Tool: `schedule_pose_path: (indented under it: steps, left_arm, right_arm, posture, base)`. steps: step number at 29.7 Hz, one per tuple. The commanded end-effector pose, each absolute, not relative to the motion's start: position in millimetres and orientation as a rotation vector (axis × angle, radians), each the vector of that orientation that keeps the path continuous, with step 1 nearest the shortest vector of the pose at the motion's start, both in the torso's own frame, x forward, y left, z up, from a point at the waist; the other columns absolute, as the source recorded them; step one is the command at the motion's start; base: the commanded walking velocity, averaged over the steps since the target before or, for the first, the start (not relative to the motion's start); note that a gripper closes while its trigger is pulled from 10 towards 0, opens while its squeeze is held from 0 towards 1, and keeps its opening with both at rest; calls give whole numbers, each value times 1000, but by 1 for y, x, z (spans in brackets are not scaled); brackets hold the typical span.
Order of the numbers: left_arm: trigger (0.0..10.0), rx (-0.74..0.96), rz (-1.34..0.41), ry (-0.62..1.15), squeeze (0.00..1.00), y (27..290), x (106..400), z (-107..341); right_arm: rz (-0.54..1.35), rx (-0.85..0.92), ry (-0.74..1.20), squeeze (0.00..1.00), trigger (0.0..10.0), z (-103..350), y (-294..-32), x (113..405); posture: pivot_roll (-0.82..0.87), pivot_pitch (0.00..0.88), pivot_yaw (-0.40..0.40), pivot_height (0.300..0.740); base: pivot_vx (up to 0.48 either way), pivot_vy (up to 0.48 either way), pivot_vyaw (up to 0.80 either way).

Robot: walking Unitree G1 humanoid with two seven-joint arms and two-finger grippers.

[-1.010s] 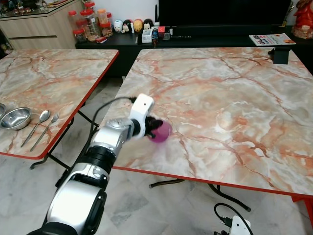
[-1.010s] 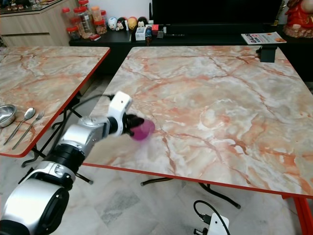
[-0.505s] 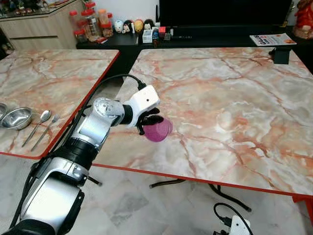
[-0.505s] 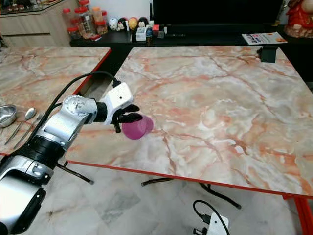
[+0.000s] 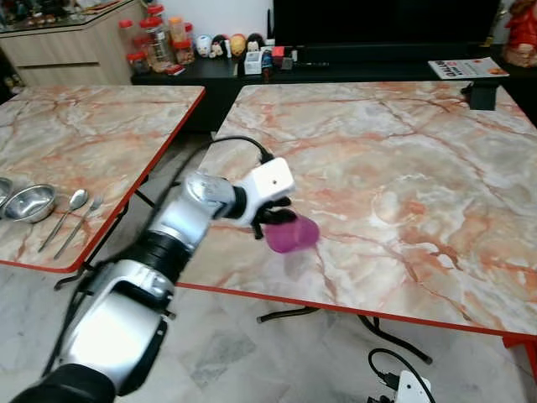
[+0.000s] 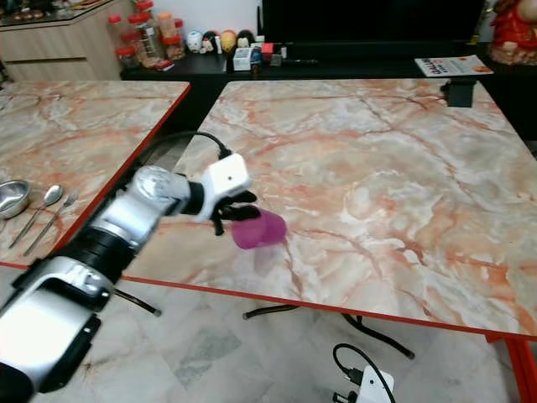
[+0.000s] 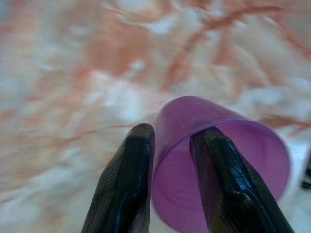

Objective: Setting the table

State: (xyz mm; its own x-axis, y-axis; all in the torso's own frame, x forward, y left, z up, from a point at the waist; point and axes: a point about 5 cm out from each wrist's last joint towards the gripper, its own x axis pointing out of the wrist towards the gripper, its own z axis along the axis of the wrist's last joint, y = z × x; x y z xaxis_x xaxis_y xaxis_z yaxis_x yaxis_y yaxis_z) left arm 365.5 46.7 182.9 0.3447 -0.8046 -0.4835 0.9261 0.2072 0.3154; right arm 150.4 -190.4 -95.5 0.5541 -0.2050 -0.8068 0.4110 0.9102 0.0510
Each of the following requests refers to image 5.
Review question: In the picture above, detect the purple plastic cup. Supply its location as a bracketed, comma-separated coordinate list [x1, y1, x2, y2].
[266, 215, 321, 254]

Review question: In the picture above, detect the small white carton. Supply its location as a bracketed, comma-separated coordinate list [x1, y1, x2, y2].
[243, 52, 263, 75]

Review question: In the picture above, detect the black tv console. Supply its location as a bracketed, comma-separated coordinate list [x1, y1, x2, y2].
[132, 42, 537, 135]

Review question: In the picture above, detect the yellow round figurine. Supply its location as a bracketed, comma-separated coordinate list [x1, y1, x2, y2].
[229, 33, 248, 57]

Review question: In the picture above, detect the black round figurine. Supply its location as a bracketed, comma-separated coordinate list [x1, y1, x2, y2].
[211, 34, 231, 58]

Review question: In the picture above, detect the white round figurine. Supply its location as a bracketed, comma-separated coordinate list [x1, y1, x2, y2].
[195, 34, 214, 58]

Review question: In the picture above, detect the short snack jar red lid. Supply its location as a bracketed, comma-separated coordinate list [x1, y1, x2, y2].
[172, 39, 196, 66]

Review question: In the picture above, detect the steel fork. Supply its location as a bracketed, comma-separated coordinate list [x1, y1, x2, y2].
[53, 196, 105, 260]

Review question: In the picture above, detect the steel spoon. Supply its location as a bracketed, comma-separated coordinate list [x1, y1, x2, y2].
[37, 189, 89, 253]

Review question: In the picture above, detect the small clear jar red lid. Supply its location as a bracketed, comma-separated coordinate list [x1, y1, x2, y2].
[126, 50, 152, 76]

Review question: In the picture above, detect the large clear jar red lid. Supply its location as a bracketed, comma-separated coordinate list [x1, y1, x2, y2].
[138, 15, 173, 72]

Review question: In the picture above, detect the orange snack jar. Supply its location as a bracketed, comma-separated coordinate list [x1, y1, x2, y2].
[168, 15, 187, 47]

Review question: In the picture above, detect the black television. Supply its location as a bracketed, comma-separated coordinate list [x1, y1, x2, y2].
[270, 0, 508, 47]

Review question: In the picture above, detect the white orange magazine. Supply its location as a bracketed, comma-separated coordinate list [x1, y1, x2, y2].
[428, 57, 510, 81]

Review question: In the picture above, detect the small black box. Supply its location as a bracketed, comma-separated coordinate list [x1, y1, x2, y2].
[462, 80, 502, 112]

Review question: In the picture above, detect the slim clear jar red lid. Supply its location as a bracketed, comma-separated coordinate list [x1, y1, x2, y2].
[118, 18, 139, 60]

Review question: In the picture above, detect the stainless steel bowl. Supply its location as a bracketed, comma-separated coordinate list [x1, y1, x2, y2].
[3, 184, 58, 224]

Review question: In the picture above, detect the light wooden cabinet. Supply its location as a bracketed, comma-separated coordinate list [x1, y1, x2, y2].
[0, 0, 148, 87]

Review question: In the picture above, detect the large red figurine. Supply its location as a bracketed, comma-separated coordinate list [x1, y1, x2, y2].
[503, 0, 537, 68]

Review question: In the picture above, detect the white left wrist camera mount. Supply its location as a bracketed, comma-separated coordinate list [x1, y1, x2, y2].
[245, 157, 296, 226]

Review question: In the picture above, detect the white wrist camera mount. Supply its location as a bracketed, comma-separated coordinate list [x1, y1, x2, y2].
[245, 157, 296, 226]
[394, 369, 433, 403]

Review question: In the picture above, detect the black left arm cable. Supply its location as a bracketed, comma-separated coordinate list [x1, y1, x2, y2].
[172, 134, 276, 198]

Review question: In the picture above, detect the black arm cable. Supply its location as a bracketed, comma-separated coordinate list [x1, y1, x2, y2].
[368, 347, 437, 403]
[172, 134, 276, 198]

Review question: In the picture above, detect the dark olive table leg frame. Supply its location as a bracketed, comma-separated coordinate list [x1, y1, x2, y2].
[53, 185, 160, 291]

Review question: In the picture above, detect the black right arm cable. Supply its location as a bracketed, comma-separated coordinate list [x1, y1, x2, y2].
[368, 347, 437, 403]

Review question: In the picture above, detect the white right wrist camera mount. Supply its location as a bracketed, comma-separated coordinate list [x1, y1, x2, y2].
[394, 369, 433, 403]

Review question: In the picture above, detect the red metal frame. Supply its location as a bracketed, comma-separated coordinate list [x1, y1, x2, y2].
[502, 332, 537, 403]

